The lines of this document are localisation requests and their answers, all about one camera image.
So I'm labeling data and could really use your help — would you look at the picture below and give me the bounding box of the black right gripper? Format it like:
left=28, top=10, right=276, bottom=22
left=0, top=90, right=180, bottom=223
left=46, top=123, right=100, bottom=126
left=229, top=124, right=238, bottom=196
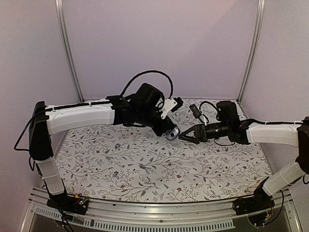
left=178, top=122, right=230, bottom=145

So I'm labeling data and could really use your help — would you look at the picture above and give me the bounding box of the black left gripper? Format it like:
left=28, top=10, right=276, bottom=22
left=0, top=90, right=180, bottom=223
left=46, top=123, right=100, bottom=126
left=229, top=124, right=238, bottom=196
left=136, top=108, right=175, bottom=138

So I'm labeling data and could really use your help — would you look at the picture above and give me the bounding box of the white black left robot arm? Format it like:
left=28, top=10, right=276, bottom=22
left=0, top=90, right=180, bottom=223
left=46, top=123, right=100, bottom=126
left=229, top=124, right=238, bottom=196
left=29, top=83, right=183, bottom=213

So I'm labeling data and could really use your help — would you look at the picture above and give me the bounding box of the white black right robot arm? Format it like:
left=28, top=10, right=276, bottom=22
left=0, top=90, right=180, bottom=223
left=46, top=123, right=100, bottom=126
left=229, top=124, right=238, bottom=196
left=179, top=101, right=309, bottom=215

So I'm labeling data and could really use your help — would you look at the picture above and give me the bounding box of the floral patterned table mat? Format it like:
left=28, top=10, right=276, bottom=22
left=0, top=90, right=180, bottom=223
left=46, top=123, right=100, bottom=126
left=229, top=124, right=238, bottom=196
left=52, top=98, right=272, bottom=203

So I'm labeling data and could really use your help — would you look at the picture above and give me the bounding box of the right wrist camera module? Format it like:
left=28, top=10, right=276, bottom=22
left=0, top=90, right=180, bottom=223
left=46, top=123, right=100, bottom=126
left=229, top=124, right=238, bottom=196
left=189, top=104, right=209, bottom=125

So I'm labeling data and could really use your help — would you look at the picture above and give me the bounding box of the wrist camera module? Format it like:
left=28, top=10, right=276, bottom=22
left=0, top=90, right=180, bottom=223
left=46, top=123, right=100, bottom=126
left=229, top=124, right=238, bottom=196
left=189, top=104, right=209, bottom=125
left=160, top=97, right=183, bottom=119

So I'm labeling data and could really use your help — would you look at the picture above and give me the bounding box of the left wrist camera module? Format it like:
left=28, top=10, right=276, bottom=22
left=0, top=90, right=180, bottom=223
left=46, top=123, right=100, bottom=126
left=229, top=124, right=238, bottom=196
left=160, top=97, right=183, bottom=119

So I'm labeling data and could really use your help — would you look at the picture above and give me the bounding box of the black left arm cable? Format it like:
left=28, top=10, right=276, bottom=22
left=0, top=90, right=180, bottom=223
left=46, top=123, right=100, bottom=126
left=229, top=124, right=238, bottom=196
left=120, top=70, right=174, bottom=100

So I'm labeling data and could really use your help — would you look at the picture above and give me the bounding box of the aluminium front rail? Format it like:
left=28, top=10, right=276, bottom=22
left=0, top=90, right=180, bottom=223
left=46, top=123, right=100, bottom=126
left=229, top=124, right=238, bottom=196
left=21, top=187, right=303, bottom=232

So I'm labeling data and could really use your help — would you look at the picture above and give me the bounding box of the right aluminium frame post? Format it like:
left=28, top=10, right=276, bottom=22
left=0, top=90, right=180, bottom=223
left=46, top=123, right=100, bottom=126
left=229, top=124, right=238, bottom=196
left=237, top=0, right=266, bottom=104

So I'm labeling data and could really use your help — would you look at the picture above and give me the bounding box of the aluminium frame post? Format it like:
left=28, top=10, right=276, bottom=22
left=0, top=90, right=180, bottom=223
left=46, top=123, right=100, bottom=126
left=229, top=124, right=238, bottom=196
left=237, top=0, right=266, bottom=104
left=55, top=0, right=84, bottom=102

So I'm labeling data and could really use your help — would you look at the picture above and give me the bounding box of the left aluminium frame post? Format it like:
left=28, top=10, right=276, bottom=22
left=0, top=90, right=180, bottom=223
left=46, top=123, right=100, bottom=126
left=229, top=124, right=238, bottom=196
left=55, top=0, right=84, bottom=102

